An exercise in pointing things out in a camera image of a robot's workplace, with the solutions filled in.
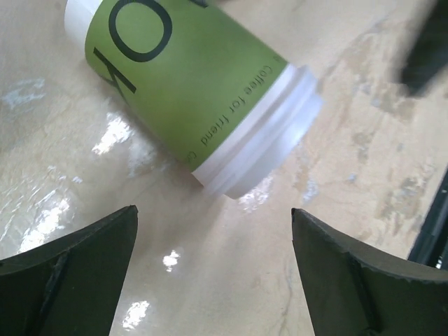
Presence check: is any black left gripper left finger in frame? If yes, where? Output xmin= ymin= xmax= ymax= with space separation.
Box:
xmin=1 ymin=205 xmax=138 ymax=335

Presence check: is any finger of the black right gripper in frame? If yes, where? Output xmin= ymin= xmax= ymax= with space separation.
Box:
xmin=398 ymin=0 xmax=447 ymax=97

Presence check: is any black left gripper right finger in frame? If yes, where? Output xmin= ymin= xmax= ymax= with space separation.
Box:
xmin=291 ymin=209 xmax=447 ymax=335

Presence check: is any green paper cup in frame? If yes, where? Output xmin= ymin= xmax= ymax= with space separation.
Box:
xmin=64 ymin=1 xmax=299 ymax=175

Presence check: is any white plastic cup lid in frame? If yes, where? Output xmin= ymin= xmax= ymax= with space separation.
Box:
xmin=192 ymin=64 xmax=322 ymax=199

